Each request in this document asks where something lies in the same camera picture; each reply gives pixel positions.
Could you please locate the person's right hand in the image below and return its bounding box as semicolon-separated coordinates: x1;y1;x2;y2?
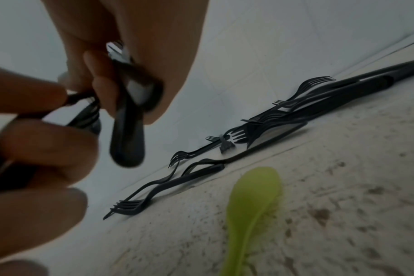
41;0;210;126

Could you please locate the person's left hand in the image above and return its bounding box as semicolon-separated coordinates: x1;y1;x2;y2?
0;63;100;276

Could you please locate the stack of black forks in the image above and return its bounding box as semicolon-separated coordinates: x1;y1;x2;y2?
0;91;102;194

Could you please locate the green plastic spoon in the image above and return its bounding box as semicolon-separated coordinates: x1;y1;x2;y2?
220;166;283;276

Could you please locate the pile of black plastic forks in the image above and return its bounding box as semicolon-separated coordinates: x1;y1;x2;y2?
103;57;414;221

